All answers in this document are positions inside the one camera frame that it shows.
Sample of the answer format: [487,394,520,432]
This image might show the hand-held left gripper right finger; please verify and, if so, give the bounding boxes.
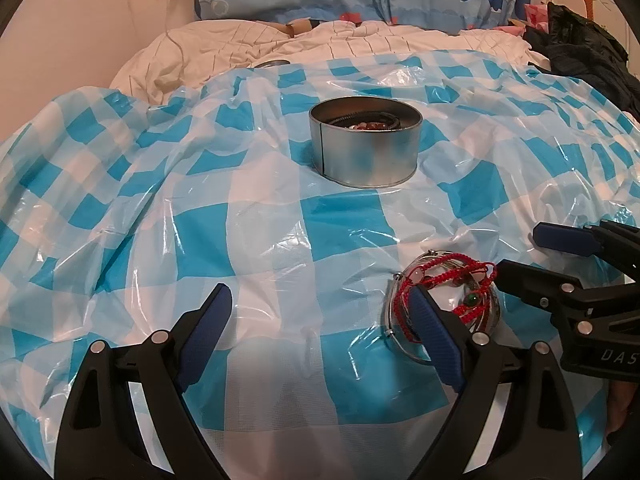
[407,285,583,480]

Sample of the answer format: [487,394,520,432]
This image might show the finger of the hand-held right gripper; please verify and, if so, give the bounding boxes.
[495,259,640,336]
[532,220,640,286]

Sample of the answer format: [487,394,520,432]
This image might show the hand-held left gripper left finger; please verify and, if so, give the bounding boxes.
[55,282,233,480]

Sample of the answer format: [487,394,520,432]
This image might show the red beaded bracelet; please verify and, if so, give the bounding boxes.
[384,254,498,343]

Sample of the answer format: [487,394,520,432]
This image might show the thin silver bangle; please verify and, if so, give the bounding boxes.
[382,252,501,363]

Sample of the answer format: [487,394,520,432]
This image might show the round metal tin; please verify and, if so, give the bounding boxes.
[308,97,423,190]

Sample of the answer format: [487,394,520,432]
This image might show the black leather bangle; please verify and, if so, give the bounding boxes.
[327,114,401,128]

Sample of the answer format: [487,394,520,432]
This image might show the person's right hand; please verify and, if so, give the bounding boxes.
[606,377,640,438]

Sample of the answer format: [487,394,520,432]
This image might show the blue checkered plastic sheet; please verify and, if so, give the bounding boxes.
[0,50,640,480]

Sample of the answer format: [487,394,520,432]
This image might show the black jacket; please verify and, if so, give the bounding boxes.
[522,2,640,126]

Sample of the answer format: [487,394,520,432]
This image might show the pink cloth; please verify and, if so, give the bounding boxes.
[507,4,551,36]

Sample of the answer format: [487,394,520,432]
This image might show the white striped quilt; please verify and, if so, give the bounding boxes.
[109,19,551,106]

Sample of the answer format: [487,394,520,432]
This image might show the tan brown-banded object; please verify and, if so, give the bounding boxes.
[282,19,321,37]

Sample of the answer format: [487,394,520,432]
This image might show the thin white cable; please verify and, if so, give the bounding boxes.
[164,0,216,96]

